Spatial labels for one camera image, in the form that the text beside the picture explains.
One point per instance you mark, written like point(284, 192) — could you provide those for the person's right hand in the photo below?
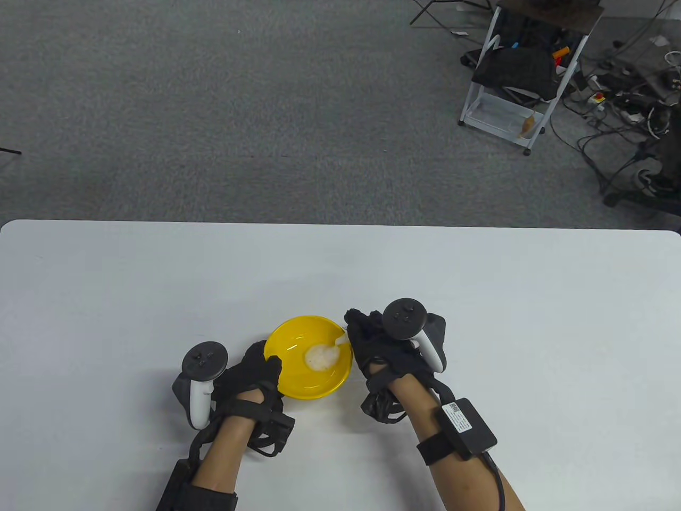
point(372, 346)

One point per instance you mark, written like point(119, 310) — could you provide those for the person's left hand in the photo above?
point(245, 375)

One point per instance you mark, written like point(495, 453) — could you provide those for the clear foam dish soap pump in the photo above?
point(340, 341)

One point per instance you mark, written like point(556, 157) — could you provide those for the yellow bowl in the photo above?
point(298, 383)

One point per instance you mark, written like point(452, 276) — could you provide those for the person's left forearm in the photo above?
point(226, 452)

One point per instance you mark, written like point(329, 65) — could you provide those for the person's right forearm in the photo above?
point(420, 410)

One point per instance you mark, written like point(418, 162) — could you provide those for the white foam blob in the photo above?
point(321, 357)

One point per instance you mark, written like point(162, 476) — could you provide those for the black white left hand controller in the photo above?
point(205, 362)

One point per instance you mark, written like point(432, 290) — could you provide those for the black white hand controller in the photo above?
point(205, 362)
point(404, 316)

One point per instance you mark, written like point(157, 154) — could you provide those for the black white right hand controller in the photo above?
point(404, 316)

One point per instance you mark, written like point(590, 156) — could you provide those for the black sensor box white label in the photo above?
point(468, 428)

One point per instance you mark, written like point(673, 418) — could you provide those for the white metal rolling cart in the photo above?
point(503, 114)

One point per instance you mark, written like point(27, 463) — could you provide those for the brown crumpled object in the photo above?
point(528, 125)

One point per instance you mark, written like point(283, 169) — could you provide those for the black bag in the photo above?
point(513, 69)

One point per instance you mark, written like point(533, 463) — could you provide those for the thin black bar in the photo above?
point(9, 150)

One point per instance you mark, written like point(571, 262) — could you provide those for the black office chair base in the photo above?
point(659, 175)

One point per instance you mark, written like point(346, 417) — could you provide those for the black folding stand legs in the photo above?
point(425, 13)

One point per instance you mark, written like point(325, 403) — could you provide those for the orange tool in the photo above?
point(561, 51)

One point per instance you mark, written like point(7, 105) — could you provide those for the white paper scrap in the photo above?
point(660, 40)

